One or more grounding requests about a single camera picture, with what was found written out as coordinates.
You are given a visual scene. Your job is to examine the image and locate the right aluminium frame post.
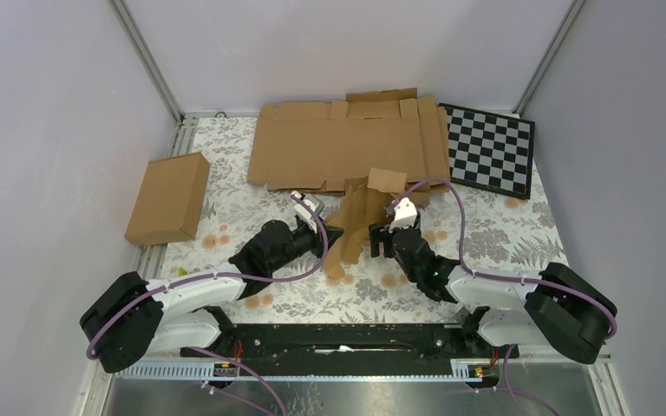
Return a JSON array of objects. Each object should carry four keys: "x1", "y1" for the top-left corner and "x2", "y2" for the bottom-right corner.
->
[{"x1": 512, "y1": 0, "x2": 587, "y2": 115}]

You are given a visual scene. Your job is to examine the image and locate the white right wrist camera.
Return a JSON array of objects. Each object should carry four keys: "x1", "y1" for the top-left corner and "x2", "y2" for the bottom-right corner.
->
[{"x1": 385, "y1": 197, "x2": 419, "y2": 233}]

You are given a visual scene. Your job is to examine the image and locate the stack of flat cardboard blanks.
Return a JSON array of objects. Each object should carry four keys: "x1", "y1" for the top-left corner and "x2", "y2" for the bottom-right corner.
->
[{"x1": 246, "y1": 88, "x2": 450, "y2": 193}]

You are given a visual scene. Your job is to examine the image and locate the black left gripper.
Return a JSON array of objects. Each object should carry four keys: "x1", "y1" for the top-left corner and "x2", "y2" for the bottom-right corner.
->
[{"x1": 269, "y1": 218, "x2": 344, "y2": 273}]

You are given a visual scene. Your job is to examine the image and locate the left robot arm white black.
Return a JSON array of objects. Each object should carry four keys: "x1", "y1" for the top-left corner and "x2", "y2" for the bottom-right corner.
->
[{"x1": 79, "y1": 220, "x2": 343, "y2": 374}]

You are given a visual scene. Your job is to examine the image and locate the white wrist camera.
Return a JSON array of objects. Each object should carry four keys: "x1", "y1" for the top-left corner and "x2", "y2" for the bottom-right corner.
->
[
  {"x1": 290, "y1": 191, "x2": 325, "y2": 233},
  {"x1": 385, "y1": 197, "x2": 419, "y2": 233}
]

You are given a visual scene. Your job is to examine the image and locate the left aluminium frame post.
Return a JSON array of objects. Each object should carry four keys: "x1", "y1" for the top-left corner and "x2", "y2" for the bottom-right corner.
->
[{"x1": 108, "y1": 0, "x2": 184, "y2": 124}]

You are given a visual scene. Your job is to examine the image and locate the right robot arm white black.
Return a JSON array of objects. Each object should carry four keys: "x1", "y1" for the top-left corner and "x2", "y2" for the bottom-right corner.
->
[{"x1": 369, "y1": 224, "x2": 617, "y2": 364}]

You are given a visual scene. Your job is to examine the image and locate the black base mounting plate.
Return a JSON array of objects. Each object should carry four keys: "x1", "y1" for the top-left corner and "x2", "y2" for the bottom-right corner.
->
[{"x1": 208, "y1": 323, "x2": 519, "y2": 378}]

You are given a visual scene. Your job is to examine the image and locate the aluminium frame post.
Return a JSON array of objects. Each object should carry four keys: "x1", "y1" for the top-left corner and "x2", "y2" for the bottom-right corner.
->
[
  {"x1": 108, "y1": 0, "x2": 184, "y2": 124},
  {"x1": 512, "y1": 0, "x2": 587, "y2": 115}
]

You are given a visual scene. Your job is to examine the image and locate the floral patterned table mat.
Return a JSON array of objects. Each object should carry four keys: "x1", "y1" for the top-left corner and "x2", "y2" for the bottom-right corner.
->
[{"x1": 138, "y1": 117, "x2": 566, "y2": 324}]

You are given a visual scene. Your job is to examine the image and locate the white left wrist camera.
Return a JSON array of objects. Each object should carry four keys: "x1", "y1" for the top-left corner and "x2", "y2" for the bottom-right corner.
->
[{"x1": 290, "y1": 191, "x2": 325, "y2": 233}]

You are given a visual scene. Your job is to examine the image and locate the black white checkerboard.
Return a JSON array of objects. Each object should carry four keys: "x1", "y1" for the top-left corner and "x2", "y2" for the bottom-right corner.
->
[{"x1": 441, "y1": 103, "x2": 536, "y2": 200}]

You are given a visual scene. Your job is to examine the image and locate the folded brown cardboard box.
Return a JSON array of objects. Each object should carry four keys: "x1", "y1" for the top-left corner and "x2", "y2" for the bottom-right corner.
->
[{"x1": 125, "y1": 153, "x2": 210, "y2": 247}]

